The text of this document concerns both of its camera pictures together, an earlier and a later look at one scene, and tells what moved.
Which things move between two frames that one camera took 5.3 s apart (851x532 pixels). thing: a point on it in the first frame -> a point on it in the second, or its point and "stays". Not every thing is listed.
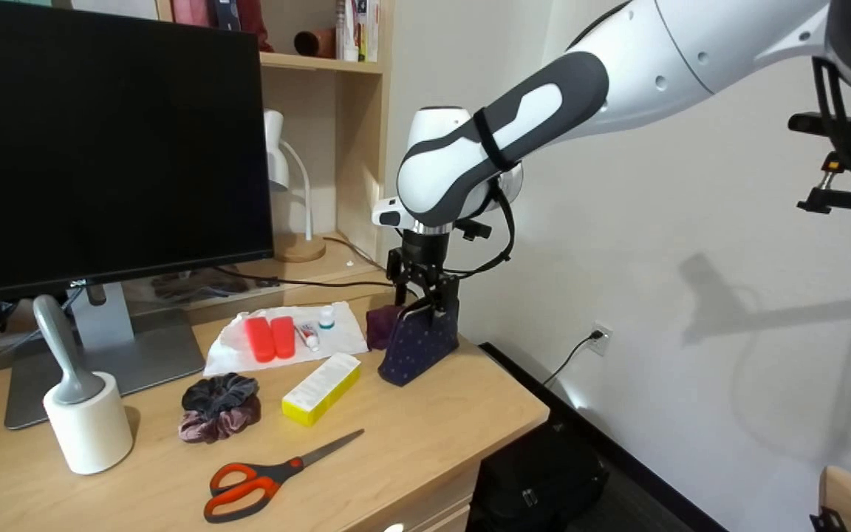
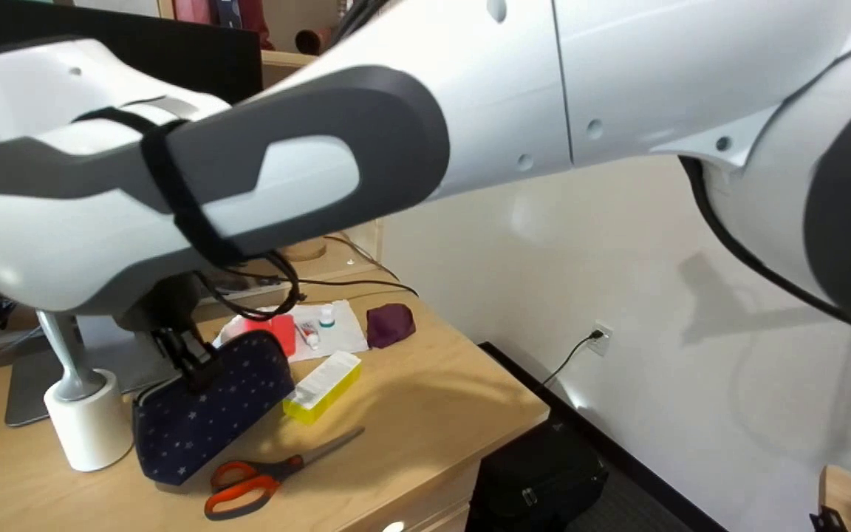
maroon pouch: (379, 327) stays
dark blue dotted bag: (422, 334) -> (178, 424)
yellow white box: (320, 387) stays
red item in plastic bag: (282, 331) stays
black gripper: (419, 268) -> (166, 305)
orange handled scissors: (245, 488) stays
